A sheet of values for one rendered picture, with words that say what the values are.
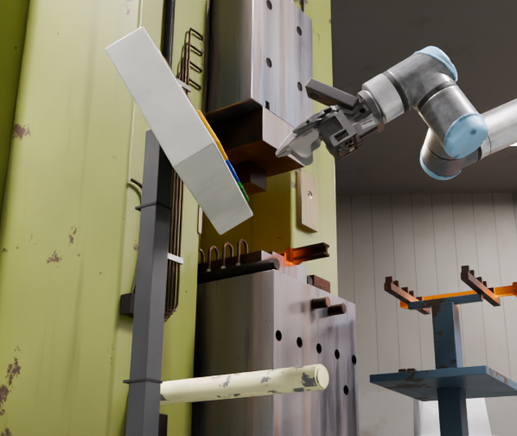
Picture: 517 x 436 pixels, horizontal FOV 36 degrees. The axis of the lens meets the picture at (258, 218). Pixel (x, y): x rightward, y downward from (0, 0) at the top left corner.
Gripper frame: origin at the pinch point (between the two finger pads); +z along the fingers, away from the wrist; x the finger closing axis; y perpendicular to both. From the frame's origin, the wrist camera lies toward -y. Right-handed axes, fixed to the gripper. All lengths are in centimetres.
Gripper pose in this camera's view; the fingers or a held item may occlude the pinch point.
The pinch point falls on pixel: (279, 149)
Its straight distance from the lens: 159.2
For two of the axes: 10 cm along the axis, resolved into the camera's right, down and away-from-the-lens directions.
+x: 1.8, 3.5, 9.2
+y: 4.8, 7.8, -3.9
